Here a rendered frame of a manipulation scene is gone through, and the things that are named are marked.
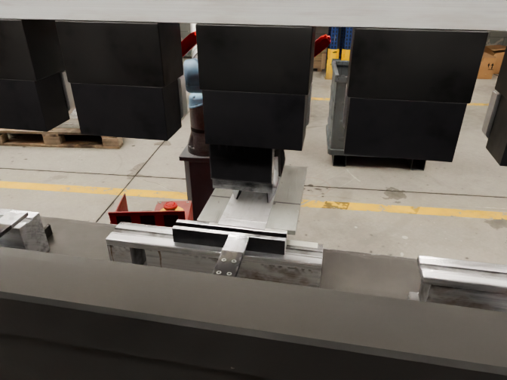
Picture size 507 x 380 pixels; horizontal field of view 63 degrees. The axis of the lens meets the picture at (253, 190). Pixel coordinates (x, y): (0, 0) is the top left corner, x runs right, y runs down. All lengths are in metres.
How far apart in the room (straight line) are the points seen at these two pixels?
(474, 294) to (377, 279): 0.18
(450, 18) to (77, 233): 0.83
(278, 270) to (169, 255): 0.20
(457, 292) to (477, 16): 0.42
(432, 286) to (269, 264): 0.27
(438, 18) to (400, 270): 0.50
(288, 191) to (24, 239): 0.52
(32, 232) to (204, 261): 0.36
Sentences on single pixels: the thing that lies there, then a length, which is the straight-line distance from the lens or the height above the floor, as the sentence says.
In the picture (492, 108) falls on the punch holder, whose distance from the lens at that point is 0.67.
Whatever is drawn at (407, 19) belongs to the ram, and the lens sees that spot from 0.55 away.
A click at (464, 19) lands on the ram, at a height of 1.35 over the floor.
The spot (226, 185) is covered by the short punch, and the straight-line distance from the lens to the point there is 0.68.
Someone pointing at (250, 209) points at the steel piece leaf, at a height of 1.00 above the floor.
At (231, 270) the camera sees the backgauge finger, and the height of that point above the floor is 1.00.
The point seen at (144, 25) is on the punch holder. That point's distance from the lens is 0.60.
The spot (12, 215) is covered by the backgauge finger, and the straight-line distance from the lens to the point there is 0.87.
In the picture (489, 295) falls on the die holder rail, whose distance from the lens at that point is 0.77.
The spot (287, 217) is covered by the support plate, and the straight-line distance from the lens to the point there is 0.76.
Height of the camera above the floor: 1.41
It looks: 29 degrees down
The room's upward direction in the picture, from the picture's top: straight up
